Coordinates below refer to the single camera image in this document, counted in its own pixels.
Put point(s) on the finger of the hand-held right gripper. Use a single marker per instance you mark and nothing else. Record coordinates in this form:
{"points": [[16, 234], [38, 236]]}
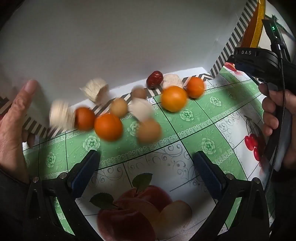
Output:
{"points": [[254, 74], [246, 64]]}

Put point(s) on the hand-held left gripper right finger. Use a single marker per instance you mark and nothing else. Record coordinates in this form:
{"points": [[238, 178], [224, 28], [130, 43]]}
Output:
{"points": [[208, 176]]}

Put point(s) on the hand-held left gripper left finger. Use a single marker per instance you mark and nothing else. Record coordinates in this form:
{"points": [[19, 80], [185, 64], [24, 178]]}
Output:
{"points": [[84, 171]]}

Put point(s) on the orange mandarin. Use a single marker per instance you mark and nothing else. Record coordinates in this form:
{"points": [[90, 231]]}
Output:
{"points": [[84, 118], [108, 127], [174, 99], [195, 87]]}

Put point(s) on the brown round longan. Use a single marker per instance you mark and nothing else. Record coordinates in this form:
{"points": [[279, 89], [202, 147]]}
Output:
{"points": [[118, 107], [149, 131], [138, 93]]}

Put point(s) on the pale sugarcane chunk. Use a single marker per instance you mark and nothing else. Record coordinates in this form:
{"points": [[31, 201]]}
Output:
{"points": [[171, 80], [141, 110], [94, 90], [61, 114]]}

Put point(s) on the white box with striped rim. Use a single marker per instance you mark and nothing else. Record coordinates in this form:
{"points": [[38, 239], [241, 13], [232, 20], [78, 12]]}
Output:
{"points": [[115, 46]]}

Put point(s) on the person's right hand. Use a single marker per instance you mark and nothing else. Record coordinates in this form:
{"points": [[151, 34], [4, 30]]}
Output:
{"points": [[269, 115]]}

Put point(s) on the green floral printed tablecloth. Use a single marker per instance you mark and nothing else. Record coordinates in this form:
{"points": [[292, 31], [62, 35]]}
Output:
{"points": [[161, 150]]}

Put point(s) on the red jujube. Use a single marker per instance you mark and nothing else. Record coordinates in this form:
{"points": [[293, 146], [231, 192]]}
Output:
{"points": [[154, 78]]}

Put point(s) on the golden wooden frame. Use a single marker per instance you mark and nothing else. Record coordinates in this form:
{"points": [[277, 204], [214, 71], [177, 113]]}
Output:
{"points": [[255, 27]]}

